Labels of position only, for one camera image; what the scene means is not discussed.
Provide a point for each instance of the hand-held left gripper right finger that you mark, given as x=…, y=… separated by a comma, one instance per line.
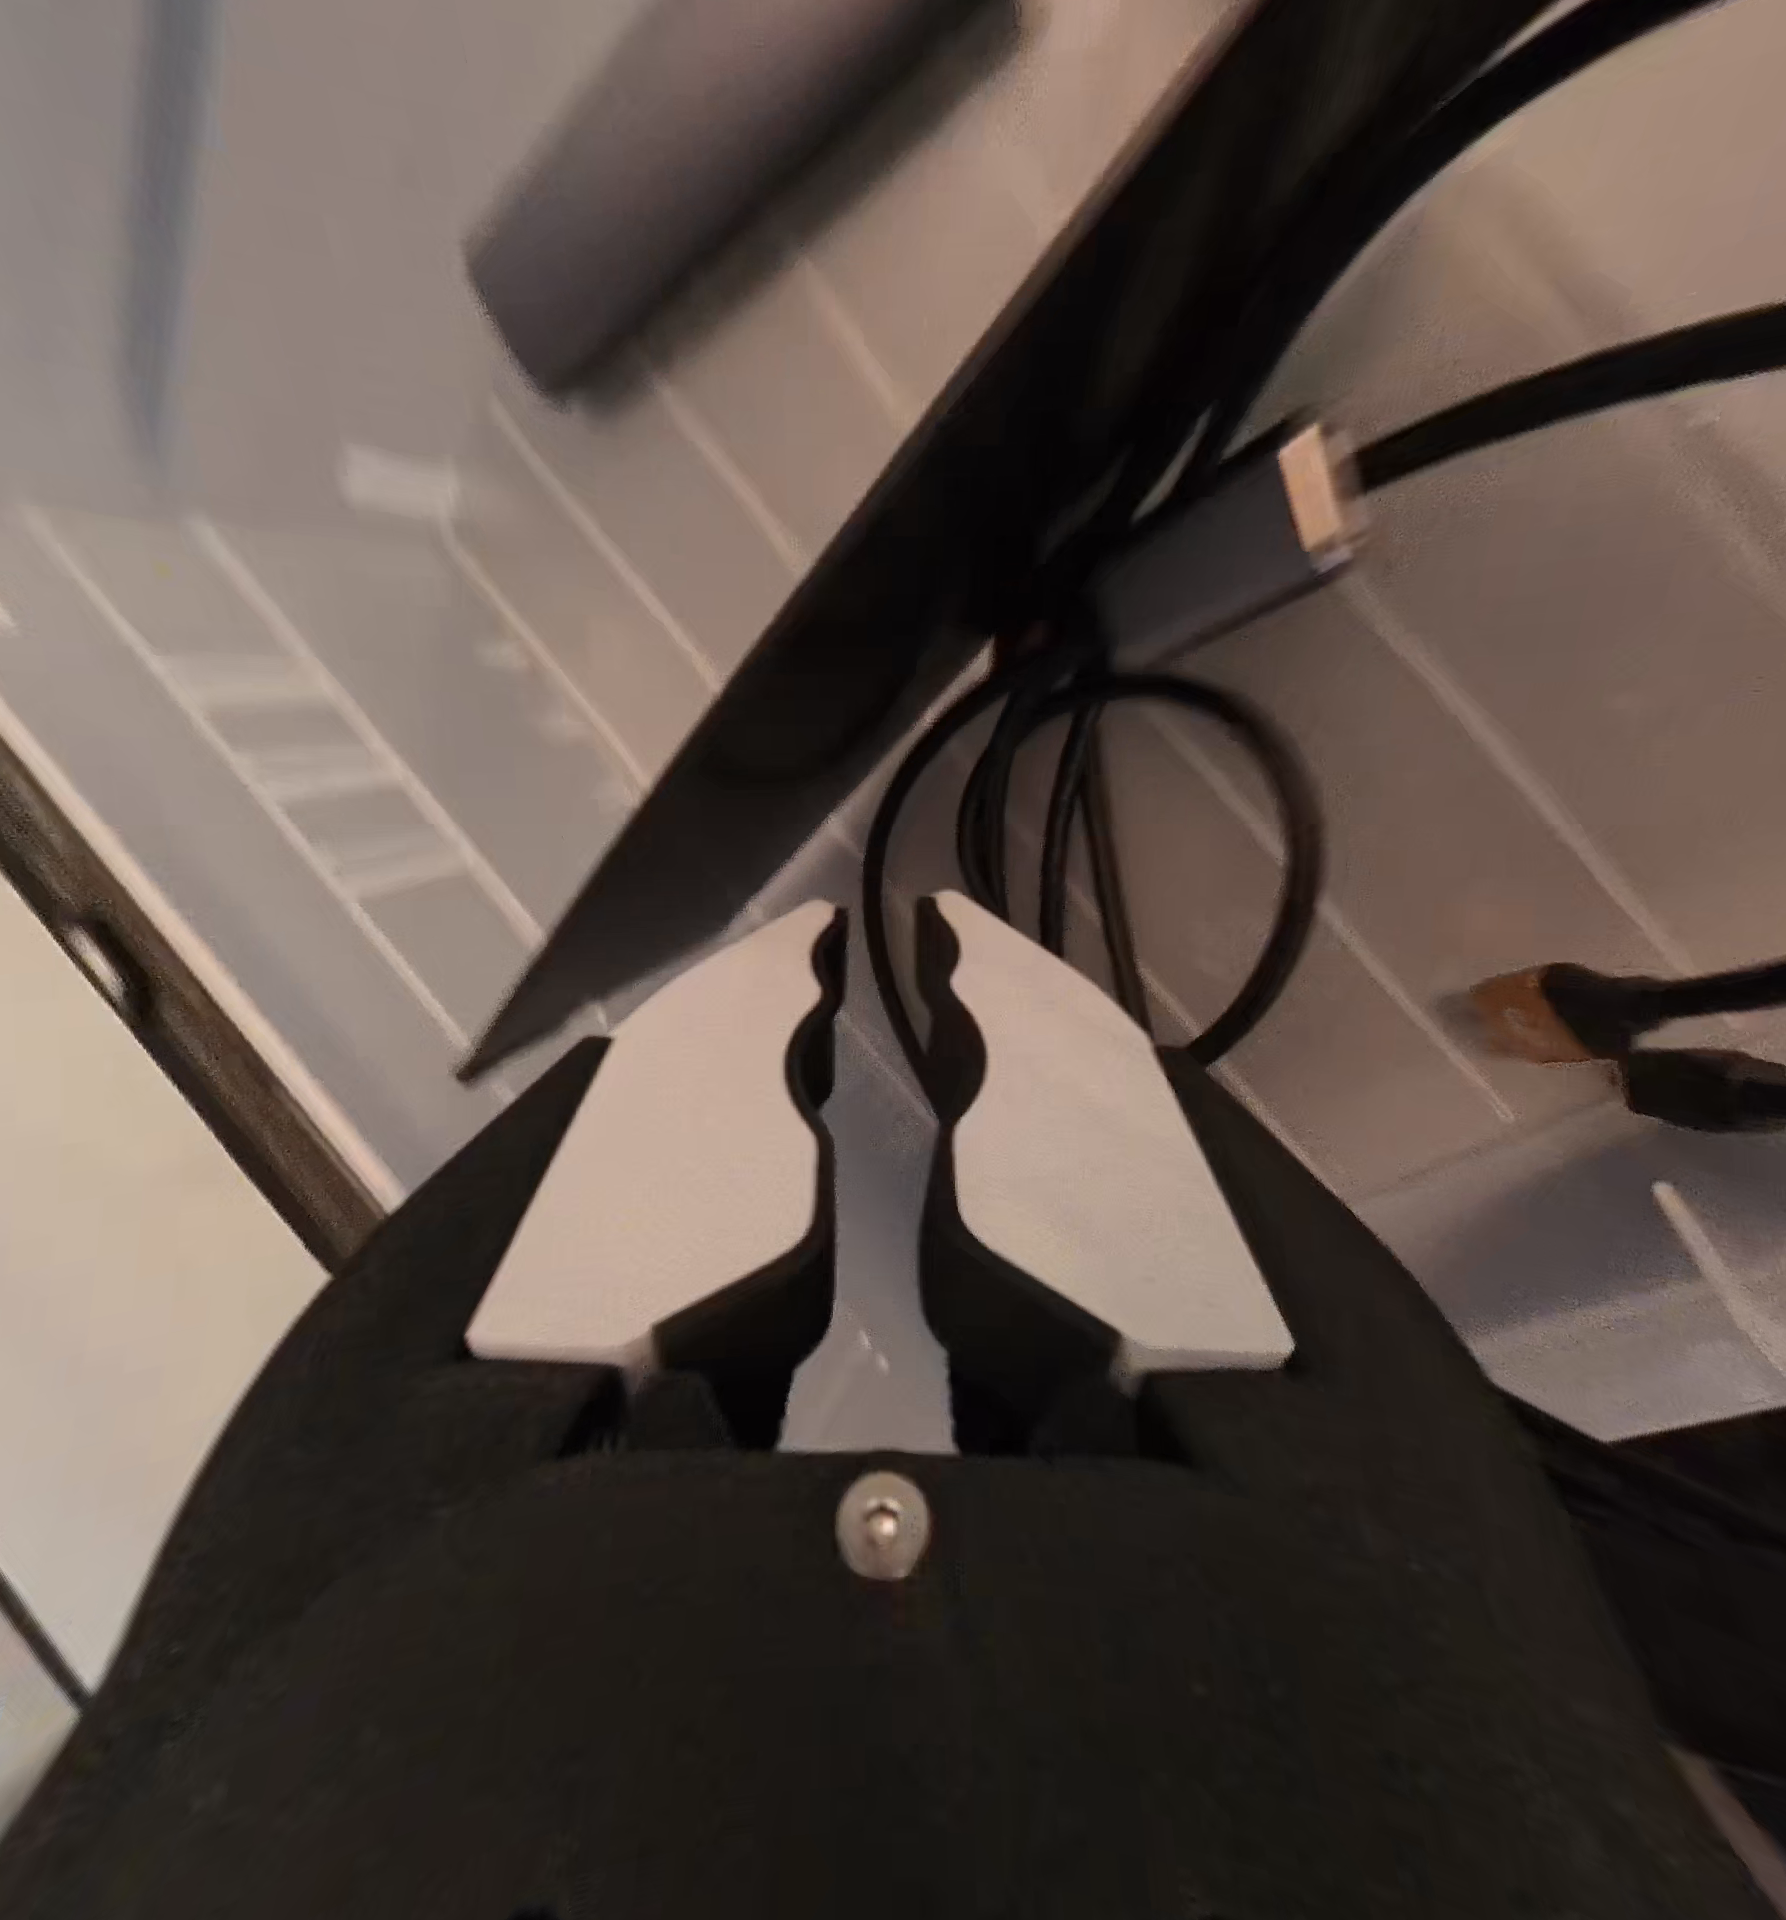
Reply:
x=1104, y=1183

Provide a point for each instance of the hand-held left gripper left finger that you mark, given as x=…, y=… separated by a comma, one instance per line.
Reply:
x=652, y=1183

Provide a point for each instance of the black plastic divider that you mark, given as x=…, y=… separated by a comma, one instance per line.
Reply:
x=984, y=526

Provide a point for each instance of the clear plastic bin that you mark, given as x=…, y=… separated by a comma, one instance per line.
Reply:
x=380, y=676

